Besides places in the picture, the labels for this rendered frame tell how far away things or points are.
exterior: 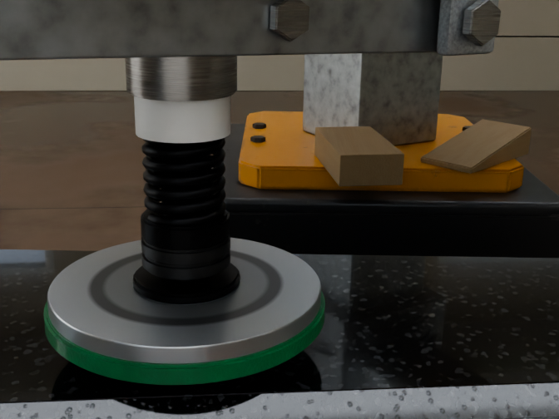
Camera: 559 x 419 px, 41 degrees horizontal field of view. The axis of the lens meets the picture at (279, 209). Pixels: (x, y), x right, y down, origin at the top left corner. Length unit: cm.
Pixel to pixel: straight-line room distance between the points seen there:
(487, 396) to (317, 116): 95
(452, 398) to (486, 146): 80
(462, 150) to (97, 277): 84
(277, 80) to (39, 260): 605
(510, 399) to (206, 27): 35
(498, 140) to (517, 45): 597
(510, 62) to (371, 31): 677
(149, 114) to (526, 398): 35
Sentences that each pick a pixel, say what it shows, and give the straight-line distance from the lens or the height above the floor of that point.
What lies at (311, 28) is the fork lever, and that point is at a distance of 53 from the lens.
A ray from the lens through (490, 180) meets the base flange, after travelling 130.
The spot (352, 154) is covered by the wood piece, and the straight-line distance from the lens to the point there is 113.
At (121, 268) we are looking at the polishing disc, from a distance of 63.
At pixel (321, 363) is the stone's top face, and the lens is 60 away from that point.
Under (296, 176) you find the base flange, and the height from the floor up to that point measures 76.
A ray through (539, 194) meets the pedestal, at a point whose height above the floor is 74.
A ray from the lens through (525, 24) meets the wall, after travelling 733.
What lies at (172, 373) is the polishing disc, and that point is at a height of 84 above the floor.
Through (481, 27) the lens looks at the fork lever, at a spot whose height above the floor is 106.
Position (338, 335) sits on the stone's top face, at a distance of 64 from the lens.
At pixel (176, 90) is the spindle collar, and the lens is 52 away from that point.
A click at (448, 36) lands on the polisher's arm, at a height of 105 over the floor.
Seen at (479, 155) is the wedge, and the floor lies 80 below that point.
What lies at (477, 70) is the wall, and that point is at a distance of 721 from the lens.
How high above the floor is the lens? 110
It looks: 18 degrees down
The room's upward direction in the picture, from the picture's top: 1 degrees clockwise
